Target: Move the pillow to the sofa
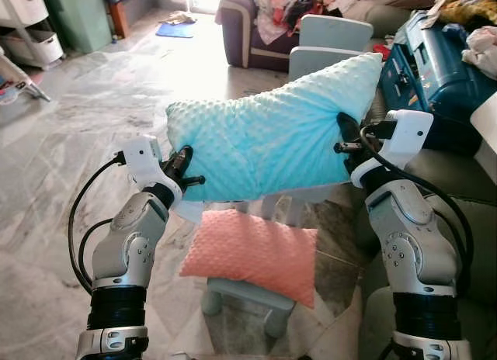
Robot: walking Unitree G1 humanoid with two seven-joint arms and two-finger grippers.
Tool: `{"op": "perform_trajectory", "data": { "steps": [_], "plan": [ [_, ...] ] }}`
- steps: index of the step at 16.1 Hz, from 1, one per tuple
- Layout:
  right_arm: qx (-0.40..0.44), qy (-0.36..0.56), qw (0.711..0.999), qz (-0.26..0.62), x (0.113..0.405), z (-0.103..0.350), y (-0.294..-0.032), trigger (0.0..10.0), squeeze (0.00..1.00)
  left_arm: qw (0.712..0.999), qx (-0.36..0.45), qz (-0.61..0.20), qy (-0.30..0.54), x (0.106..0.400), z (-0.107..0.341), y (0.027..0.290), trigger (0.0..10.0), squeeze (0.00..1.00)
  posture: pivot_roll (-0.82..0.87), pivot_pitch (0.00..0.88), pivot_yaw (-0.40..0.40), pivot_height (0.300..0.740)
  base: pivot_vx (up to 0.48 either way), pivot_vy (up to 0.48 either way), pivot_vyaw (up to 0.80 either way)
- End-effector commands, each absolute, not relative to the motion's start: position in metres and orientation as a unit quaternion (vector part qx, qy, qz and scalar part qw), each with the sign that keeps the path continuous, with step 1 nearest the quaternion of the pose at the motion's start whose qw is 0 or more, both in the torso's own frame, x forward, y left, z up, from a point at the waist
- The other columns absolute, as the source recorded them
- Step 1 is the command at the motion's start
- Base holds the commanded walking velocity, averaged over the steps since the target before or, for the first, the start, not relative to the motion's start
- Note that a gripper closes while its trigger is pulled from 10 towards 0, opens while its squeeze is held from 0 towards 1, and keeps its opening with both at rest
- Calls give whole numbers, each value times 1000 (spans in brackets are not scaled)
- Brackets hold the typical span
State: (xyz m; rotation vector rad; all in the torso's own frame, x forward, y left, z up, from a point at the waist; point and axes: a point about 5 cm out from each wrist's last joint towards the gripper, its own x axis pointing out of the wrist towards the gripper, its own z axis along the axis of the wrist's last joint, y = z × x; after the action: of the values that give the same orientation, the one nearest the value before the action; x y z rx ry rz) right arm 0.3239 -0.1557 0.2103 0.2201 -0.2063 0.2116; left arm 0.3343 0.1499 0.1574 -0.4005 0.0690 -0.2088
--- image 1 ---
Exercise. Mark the green cabinet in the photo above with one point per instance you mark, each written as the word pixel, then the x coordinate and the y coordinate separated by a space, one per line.
pixel 78 19

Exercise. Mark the white plastic appliance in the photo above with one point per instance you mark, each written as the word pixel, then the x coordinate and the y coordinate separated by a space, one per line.
pixel 488 127

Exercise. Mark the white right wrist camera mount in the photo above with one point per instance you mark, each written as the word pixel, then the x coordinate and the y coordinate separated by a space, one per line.
pixel 408 135

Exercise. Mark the dark blue suitcase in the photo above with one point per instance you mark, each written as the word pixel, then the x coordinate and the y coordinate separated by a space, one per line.
pixel 435 73

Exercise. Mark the white metal folding rack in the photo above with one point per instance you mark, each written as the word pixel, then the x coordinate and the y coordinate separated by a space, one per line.
pixel 27 81

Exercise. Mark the purple sofa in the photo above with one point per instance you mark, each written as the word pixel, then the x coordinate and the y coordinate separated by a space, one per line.
pixel 241 34

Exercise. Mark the mint dotted pillow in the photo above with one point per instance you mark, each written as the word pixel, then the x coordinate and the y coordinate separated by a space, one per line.
pixel 272 135

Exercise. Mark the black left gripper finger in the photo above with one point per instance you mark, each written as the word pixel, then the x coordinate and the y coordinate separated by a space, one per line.
pixel 185 158

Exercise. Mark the light blue child chair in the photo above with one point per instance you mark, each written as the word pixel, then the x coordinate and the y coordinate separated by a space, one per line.
pixel 311 61
pixel 334 30
pixel 241 290

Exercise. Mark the brown wooden post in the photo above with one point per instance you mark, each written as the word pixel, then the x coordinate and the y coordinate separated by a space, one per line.
pixel 118 22

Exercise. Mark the pile of clothes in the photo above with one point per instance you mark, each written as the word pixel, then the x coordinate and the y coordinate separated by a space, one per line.
pixel 287 11

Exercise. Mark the white storage rack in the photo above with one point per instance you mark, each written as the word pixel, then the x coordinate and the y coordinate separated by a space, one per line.
pixel 35 46

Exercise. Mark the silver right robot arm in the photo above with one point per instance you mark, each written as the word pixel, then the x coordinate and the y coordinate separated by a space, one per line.
pixel 411 244

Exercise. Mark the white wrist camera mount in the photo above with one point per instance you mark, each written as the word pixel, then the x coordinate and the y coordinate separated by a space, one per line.
pixel 144 158
pixel 408 135

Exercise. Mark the grey-green leather sofa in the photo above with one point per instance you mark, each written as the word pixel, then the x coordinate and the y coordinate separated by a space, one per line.
pixel 474 244
pixel 454 143

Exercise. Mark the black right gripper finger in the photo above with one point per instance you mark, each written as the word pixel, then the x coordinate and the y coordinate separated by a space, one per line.
pixel 349 127

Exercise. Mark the small red item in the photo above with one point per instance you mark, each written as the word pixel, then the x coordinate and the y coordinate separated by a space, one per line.
pixel 381 50

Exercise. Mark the patterned blanket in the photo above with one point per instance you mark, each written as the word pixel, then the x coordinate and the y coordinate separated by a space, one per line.
pixel 466 7

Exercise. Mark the crumpled beige cloth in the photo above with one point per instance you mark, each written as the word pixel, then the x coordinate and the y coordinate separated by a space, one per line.
pixel 481 53

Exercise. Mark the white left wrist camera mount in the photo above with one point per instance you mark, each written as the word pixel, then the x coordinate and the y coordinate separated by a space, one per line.
pixel 144 158

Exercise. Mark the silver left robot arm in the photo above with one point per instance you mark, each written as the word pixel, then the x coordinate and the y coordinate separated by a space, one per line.
pixel 128 251

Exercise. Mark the pink dotted pillow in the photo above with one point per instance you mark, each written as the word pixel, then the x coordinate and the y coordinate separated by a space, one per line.
pixel 252 255

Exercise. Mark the blue floor mat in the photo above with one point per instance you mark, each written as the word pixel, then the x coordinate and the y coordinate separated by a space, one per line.
pixel 175 30

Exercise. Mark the crumpled grey cloth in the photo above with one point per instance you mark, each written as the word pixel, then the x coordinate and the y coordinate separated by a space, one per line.
pixel 182 18

